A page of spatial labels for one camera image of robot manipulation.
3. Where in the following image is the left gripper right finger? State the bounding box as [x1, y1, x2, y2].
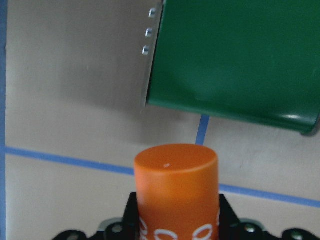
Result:
[218, 194, 320, 240]

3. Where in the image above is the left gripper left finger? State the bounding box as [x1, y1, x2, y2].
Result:
[54, 192, 139, 240]

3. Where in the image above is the orange cylinder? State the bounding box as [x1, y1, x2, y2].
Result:
[134, 144, 220, 240]

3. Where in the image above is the green conveyor belt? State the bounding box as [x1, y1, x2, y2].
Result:
[142, 0, 320, 136]

